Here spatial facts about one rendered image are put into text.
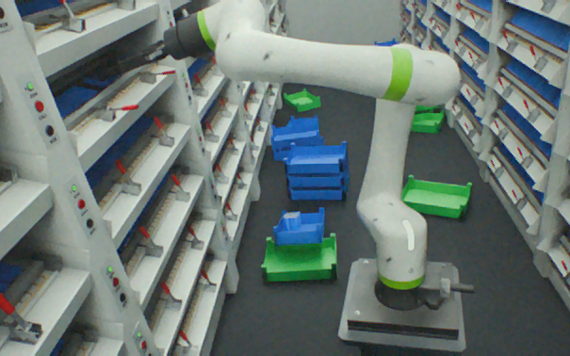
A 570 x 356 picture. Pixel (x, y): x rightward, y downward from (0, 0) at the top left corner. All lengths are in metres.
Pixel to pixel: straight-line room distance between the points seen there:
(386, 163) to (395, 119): 0.12
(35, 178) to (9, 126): 0.09
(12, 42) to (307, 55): 0.52
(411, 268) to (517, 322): 0.61
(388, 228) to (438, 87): 0.36
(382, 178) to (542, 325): 0.78
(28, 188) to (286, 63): 0.52
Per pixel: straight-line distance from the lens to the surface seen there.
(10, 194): 0.80
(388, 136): 1.20
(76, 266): 0.90
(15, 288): 0.86
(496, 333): 1.66
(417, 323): 1.22
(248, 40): 0.90
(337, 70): 0.93
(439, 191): 2.31
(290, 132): 2.90
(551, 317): 1.76
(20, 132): 0.79
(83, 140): 0.94
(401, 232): 1.12
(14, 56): 0.80
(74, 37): 0.95
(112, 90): 1.13
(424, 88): 1.00
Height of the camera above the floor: 1.22
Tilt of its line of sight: 29 degrees down
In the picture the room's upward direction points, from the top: 10 degrees counter-clockwise
